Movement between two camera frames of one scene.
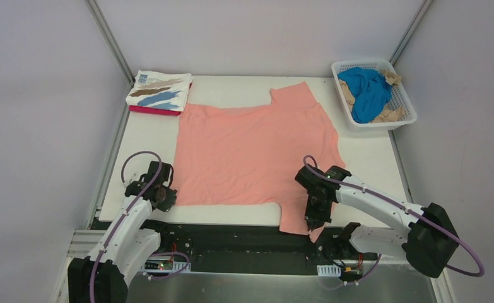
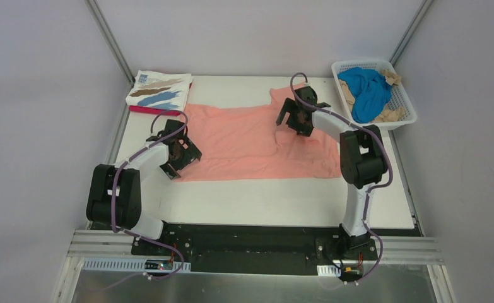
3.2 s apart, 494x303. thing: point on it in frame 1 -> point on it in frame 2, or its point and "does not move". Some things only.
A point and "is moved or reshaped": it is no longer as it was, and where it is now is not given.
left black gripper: (166, 197) -> (184, 155)
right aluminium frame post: (409, 31) does not move
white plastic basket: (374, 96) does not move
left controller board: (158, 264) does not move
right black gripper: (315, 209) -> (293, 115)
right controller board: (351, 272) does not move
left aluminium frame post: (110, 41) does not move
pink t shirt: (284, 152) is moved or reshaped
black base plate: (258, 250) does not move
